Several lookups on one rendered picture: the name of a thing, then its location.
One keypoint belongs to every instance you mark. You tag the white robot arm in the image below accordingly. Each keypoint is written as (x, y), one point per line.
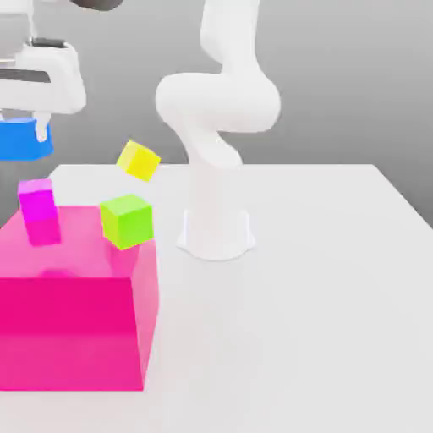
(220, 101)

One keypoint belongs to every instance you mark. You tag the small magenta cube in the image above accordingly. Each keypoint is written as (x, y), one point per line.
(39, 213)

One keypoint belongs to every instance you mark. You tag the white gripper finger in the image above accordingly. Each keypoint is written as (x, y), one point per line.
(42, 130)

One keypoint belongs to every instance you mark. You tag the large pink box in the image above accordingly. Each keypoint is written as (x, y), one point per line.
(67, 331)

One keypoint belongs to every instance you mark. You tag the small yellow cube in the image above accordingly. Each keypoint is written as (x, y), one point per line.
(139, 162)

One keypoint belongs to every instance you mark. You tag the small green cube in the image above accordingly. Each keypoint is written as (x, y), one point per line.
(127, 223)

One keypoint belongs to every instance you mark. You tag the small blue cube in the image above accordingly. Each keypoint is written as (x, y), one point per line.
(17, 142)

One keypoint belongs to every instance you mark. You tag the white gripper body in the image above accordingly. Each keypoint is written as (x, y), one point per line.
(64, 88)

